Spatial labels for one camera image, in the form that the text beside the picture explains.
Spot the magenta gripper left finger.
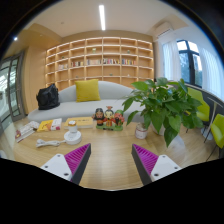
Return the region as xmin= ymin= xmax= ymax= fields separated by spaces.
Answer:
xmin=41 ymin=144 xmax=91 ymax=185

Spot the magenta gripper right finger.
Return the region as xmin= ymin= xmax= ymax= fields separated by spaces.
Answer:
xmin=132 ymin=144 xmax=181 ymax=185

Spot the white round charger base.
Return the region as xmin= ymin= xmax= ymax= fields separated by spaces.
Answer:
xmin=64 ymin=131 xmax=82 ymax=145

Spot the small white cup device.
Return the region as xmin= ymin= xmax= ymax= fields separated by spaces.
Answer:
xmin=68 ymin=121 xmax=77 ymax=133

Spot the yellow book on table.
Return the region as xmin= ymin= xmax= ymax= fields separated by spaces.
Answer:
xmin=64 ymin=117 xmax=93 ymax=129

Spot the yellow and white booklet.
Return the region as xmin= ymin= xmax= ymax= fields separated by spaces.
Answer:
xmin=37 ymin=118 xmax=62 ymax=132

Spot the colourful figurine set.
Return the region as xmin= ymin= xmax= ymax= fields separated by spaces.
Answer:
xmin=92 ymin=106 xmax=125 ymax=131

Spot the green leafy potted plant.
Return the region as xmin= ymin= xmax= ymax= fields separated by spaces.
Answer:
xmin=122 ymin=77 xmax=203 ymax=146

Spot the black bag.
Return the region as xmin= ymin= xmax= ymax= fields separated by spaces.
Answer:
xmin=36 ymin=84 xmax=60 ymax=110

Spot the lime green chair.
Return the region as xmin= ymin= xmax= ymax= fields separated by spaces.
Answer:
xmin=185 ymin=86 xmax=212 ymax=134
xmin=205 ymin=113 xmax=224 ymax=162

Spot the yellow cushion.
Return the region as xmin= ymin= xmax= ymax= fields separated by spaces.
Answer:
xmin=75 ymin=79 xmax=100 ymax=102

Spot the lime green chair near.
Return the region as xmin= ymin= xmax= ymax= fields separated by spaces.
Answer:
xmin=205 ymin=113 xmax=224 ymax=162

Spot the light grey sofa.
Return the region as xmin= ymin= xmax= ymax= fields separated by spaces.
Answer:
xmin=28 ymin=81 xmax=132 ymax=122

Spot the white window curtain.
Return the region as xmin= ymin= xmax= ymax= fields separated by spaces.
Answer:
xmin=162 ymin=40 xmax=181 ymax=81

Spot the dark framed window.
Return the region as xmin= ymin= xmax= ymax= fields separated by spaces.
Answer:
xmin=177 ymin=40 xmax=202 ymax=88

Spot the glass door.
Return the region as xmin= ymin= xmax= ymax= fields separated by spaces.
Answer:
xmin=0 ymin=52 xmax=25 ymax=129

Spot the white air conditioner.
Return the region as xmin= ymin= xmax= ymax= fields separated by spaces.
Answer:
xmin=155 ymin=22 xmax=173 ymax=38

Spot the white ceiling light strip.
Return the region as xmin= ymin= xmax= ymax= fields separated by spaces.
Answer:
xmin=99 ymin=5 xmax=106 ymax=31

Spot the white coiled charger cable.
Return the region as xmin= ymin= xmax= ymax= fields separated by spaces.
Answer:
xmin=35 ymin=138 xmax=67 ymax=149

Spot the wooden wall bookshelf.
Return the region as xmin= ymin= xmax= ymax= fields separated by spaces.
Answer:
xmin=45 ymin=37 xmax=154 ymax=90

